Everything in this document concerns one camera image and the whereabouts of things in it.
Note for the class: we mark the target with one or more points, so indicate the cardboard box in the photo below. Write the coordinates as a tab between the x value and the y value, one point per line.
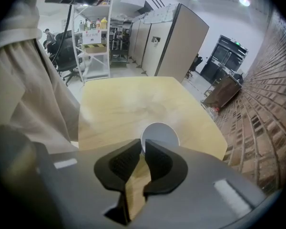
95	48

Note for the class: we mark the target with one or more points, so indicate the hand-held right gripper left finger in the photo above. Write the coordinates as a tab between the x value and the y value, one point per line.
85	175

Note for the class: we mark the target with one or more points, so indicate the small cup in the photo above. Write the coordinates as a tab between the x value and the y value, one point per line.
160	132

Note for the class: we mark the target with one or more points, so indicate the black double door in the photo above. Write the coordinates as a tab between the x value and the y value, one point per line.
225	58

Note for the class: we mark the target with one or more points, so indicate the person's white shirt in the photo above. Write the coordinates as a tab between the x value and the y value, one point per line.
26	80

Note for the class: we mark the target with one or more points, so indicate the beige partition panel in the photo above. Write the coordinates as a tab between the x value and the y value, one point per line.
162	49
186	44
131	39
140	42

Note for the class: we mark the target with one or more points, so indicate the dark brown cabinet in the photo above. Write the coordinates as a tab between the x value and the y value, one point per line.
225	92

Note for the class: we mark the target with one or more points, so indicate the round ceiling light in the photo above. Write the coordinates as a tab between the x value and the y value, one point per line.
244	1

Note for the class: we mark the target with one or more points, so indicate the yellow bottle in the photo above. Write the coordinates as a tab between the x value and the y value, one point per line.
104	24

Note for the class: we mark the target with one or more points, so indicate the small black wall holder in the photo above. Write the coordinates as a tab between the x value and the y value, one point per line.
156	40

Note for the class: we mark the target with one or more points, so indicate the white metal shelf rack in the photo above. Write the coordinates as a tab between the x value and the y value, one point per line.
97	74

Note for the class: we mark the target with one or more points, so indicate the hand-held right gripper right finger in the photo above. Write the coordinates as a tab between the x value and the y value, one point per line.
200	187

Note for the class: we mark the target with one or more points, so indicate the black office chair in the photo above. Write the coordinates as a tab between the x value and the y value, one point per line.
66	54
196	63

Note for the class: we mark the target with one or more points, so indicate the green exit sign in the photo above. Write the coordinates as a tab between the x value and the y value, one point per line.
236	43

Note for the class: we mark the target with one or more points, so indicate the white sheet over partitions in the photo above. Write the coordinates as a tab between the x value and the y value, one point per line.
157	14

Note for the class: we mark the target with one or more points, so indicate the white sign card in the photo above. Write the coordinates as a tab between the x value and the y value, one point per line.
91	37

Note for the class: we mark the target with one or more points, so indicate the clear water jug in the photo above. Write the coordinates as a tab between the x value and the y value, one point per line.
213	110

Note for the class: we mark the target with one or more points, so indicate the dark bag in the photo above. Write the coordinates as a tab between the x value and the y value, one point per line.
238	77

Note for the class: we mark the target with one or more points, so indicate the black trolley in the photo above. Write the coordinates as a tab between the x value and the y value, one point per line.
119	46

